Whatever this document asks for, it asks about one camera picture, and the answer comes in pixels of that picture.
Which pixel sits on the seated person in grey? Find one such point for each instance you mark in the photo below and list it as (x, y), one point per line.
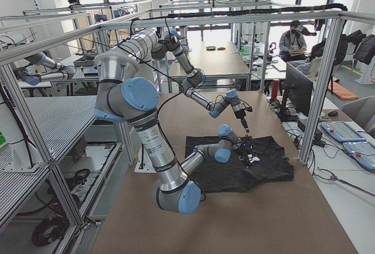
(292, 40)

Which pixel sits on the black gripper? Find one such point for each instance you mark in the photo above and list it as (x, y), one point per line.
(248, 152)
(242, 117)

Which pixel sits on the black printed t-shirt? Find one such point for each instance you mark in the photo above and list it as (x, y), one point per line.
(234, 176)

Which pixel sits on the aluminium frame post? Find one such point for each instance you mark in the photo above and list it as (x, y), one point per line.
(328, 57)

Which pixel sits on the striped grey workbench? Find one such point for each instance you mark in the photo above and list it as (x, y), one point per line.
(62, 121)

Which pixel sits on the blue teach pendant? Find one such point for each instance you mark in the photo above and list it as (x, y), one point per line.
(362, 152)
(342, 132)

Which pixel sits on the black Huawei monitor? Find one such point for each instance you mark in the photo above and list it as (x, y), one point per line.
(298, 89)

